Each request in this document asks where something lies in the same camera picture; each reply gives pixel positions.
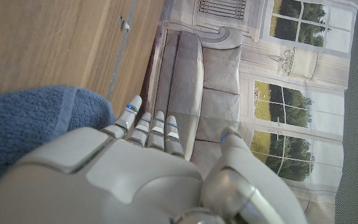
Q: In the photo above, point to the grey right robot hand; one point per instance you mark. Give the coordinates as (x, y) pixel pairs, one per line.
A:
(141, 174)

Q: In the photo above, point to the blue terry towel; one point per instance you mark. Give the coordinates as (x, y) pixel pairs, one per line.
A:
(17, 124)

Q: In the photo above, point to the printed living room backdrop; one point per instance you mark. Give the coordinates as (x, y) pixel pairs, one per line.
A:
(259, 93)

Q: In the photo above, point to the small metal screw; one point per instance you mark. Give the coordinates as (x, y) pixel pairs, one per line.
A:
(124, 24)

